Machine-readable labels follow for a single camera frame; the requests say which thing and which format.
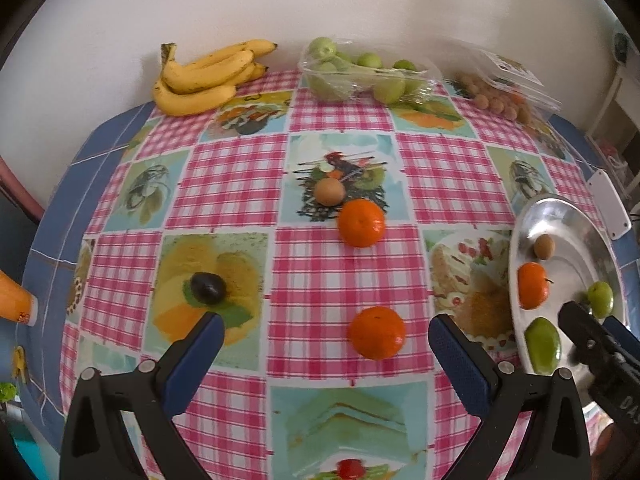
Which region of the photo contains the green mango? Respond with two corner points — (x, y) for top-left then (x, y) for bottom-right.
(587, 281), (614, 320)
(524, 316), (562, 375)

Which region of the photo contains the small mandarin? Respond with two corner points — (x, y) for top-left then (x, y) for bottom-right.
(516, 262), (552, 310)

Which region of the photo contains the dark plum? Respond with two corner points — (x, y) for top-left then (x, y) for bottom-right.
(190, 272), (227, 306)

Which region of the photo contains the large orange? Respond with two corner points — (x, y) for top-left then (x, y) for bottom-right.
(347, 307), (406, 361)

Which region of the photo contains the silver metal plate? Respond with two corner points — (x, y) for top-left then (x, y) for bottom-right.
(509, 194), (629, 373)

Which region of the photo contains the white power adapter box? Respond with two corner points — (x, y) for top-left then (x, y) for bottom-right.
(587, 169), (632, 240)

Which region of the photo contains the orange plastic cup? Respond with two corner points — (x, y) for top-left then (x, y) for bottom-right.
(0, 271), (38, 326)

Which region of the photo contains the white shelf unit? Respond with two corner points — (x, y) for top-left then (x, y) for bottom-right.
(581, 58), (640, 216)

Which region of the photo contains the blue table cover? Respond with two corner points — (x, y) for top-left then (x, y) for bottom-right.
(16, 103), (153, 432)

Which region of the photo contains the clear box of longans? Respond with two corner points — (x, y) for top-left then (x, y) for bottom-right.
(447, 42), (562, 125)

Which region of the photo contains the checkered fruit tablecloth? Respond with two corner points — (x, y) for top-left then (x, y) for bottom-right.
(60, 72), (599, 479)

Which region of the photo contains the banana bunch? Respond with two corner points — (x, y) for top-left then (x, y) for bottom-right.
(152, 39), (278, 117)

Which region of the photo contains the bag of green apples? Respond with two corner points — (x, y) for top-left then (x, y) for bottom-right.
(298, 37), (442, 105)

